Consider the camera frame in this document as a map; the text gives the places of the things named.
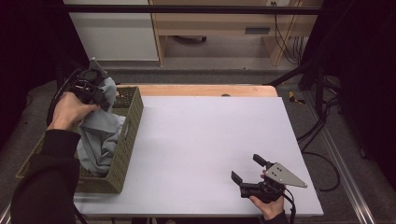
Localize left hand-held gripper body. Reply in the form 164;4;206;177
68;57;112;112

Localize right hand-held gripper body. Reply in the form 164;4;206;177
239;161;308;204

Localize light blue cloth garment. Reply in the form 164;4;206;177
76;77;127;177

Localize olive green woven basket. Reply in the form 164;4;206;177
16;86;145;194

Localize person's right hand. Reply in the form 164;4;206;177
248;169;286;221

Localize person's left hand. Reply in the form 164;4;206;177
47;91;101;132

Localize white table board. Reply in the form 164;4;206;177
73;95;325;218

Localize white cabinet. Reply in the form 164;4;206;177
63;0;161;62

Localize yellow and black floor marker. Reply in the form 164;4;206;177
288;91;306;105

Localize black metal stand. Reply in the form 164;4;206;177
266;0;344;116

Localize black horizontal metal bar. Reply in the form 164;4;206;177
59;4;325;16

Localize light wooden desk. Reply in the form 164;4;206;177
148;0;325;67

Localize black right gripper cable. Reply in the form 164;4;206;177
279;186;297;224

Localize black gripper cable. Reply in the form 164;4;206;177
46;68;84;127
279;186;297;224

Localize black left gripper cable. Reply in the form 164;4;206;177
46;68;84;127

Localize black floor cable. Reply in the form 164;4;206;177
301;150;342;192

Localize aluminium floor rail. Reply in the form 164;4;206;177
304;92;378;224

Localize hanging black cables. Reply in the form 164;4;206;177
271;1;306;66

